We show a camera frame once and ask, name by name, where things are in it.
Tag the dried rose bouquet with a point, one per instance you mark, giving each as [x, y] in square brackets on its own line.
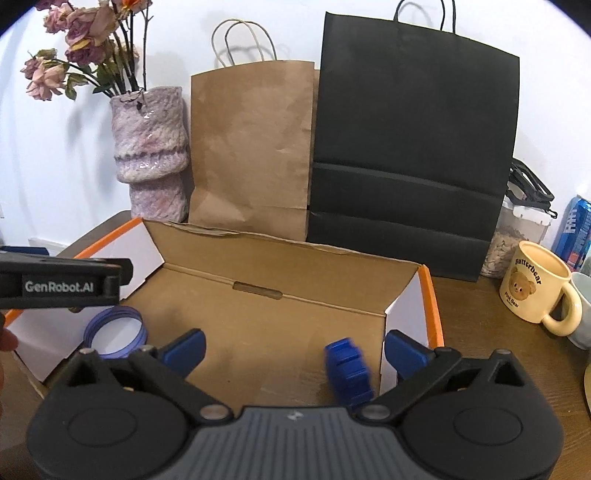
[83, 50]

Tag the clear container with black lid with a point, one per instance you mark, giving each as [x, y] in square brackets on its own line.
[496, 251]

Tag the person's left hand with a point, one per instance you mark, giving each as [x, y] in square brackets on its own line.
[7, 341]

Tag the pale ceramic cup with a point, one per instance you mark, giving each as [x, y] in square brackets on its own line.
[582, 295]

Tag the brown paper bag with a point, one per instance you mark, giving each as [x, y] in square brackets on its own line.
[249, 147]

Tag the pink textured vase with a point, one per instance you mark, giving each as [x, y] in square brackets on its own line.
[147, 138]

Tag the orange printed cardboard box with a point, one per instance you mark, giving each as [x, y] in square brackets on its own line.
[277, 332]

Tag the black paper bag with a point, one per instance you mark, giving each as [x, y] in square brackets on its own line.
[406, 138]

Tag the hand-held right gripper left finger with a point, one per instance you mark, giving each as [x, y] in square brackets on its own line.
[184, 350]

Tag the blue drink can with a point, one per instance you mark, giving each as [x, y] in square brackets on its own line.
[575, 230]

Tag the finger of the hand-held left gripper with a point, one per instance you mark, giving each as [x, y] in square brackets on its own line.
[23, 251]
[124, 270]

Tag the blue-purple ribbed plastic cap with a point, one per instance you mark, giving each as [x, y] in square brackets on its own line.
[348, 374]

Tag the yellow bear mug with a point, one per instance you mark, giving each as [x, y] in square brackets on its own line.
[526, 295]

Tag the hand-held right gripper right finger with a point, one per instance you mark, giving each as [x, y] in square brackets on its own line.
[406, 353]

